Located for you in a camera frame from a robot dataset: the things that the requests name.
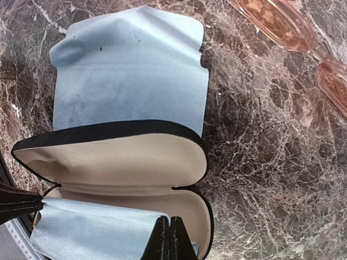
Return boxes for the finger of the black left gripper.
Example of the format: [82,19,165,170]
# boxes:
[1,184,44,225]

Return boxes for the black checkered glasses case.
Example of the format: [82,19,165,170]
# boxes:
[11,120,214,259]

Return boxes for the light blue cloth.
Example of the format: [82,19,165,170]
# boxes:
[29,197,198,260]
[49,5,209,134]

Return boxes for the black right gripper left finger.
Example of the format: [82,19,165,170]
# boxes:
[141,217,169,260]

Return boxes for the white slotted cable duct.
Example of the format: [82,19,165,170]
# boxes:
[5,220,36,259]

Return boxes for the pink translucent sunglasses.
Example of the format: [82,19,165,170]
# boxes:
[228,0,346,115]

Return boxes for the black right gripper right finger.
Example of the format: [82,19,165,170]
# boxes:
[169,216,197,260]

